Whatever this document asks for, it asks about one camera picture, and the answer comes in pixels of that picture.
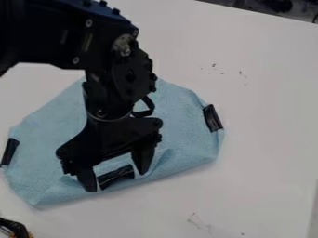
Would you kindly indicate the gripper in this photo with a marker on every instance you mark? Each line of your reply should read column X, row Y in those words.
column 109, row 136

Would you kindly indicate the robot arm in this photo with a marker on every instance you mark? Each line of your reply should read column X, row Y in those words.
column 82, row 40

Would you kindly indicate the light blue cloth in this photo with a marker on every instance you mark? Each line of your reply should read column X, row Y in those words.
column 186, row 136

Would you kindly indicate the black clamp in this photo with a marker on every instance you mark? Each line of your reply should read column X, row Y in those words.
column 14, row 228

